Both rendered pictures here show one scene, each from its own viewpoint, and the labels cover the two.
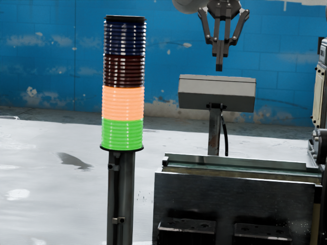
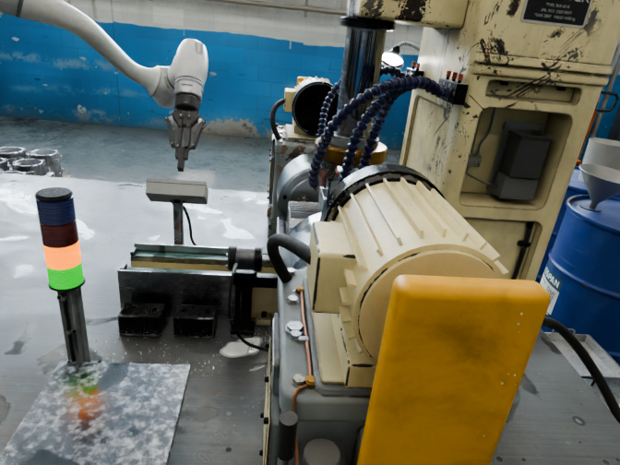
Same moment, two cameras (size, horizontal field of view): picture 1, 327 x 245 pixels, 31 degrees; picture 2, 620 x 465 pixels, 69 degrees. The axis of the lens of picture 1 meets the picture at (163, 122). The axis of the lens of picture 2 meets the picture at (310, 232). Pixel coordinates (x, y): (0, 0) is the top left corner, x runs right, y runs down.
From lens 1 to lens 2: 0.36 m
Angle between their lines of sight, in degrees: 19
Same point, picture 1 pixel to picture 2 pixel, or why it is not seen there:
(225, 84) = (182, 186)
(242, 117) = (258, 134)
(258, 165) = (204, 251)
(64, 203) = not seen: hidden behind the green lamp
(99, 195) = (91, 267)
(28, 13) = (70, 39)
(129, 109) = (65, 262)
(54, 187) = not seen: hidden behind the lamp
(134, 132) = (72, 276)
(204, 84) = (166, 186)
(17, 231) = (14, 314)
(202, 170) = (160, 258)
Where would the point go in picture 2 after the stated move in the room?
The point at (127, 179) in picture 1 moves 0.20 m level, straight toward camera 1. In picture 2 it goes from (74, 304) to (47, 375)
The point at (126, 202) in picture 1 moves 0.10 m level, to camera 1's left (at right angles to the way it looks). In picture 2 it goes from (76, 319) to (20, 321)
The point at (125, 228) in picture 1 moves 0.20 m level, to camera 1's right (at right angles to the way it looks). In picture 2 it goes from (77, 336) to (180, 331)
